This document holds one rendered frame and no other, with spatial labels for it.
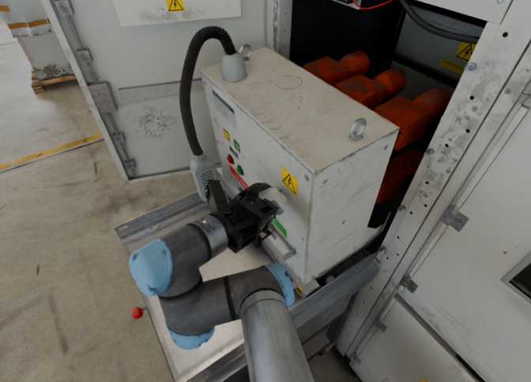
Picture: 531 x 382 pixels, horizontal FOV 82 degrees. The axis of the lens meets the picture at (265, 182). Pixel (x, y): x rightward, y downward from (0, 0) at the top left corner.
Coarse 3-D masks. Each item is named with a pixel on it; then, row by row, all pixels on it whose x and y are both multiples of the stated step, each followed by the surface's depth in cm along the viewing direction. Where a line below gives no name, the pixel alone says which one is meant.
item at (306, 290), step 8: (224, 192) 120; (264, 240) 101; (272, 248) 98; (272, 256) 101; (288, 272) 92; (296, 280) 90; (312, 280) 90; (304, 288) 89; (312, 288) 89; (304, 296) 89
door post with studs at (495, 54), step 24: (528, 0) 45; (504, 24) 48; (528, 24) 46; (480, 48) 52; (504, 48) 49; (480, 72) 53; (504, 72) 50; (456, 96) 59; (480, 96) 55; (456, 120) 60; (480, 120) 56; (432, 144) 67; (456, 144) 62; (432, 168) 69; (408, 192) 78; (432, 192) 72; (408, 216) 81; (384, 240) 94; (408, 240) 85; (384, 264) 98; (360, 312) 123
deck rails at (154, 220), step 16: (160, 208) 111; (176, 208) 115; (192, 208) 119; (128, 224) 107; (144, 224) 111; (160, 224) 113; (128, 240) 108; (368, 256) 96; (352, 272) 97; (320, 288) 96; (336, 288) 96; (304, 304) 89; (224, 352) 83; (240, 352) 82; (208, 368) 76
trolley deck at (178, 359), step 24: (192, 216) 117; (144, 240) 109; (216, 264) 102; (240, 264) 102; (264, 264) 102; (360, 288) 102; (312, 312) 91; (168, 336) 86; (216, 336) 86; (240, 336) 86; (168, 360) 82; (192, 360) 82; (240, 360) 82
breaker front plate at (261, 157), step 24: (216, 120) 92; (240, 120) 75; (240, 144) 82; (264, 144) 69; (264, 168) 75; (288, 168) 63; (288, 192) 69; (288, 216) 75; (288, 240) 83; (288, 264) 93
